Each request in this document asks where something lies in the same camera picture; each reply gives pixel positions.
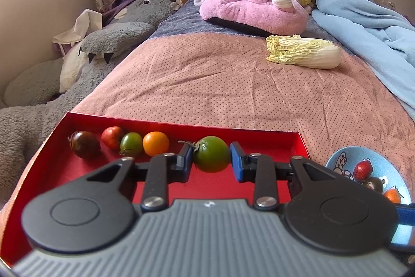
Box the orange tomato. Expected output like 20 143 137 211
383 187 402 204
143 131 170 157

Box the large green tomato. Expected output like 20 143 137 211
193 136 231 173

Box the dark purple tomato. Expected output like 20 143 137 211
363 177 383 194
67 131 101 159

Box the red strawberry tomato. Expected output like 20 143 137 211
353 159 373 183

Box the small green tomato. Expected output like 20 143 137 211
120 132 143 158

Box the red shallow box tray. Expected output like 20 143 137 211
1 112 309 264

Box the blue cartoon bear plate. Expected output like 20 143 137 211
325 146 412 205

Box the dark purple tomato in tray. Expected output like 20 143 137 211
67 131 101 159

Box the pink dotted bedspread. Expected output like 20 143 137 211
0 32 415 232

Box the napa cabbage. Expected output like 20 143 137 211
265 35 341 70

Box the grey plush shark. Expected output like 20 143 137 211
1 0 174 205

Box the white tote bag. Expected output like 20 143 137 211
52 9 103 56

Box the pink plush rabbit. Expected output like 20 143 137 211
193 0 308 37

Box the light blue blanket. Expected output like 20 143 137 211
312 0 414 117

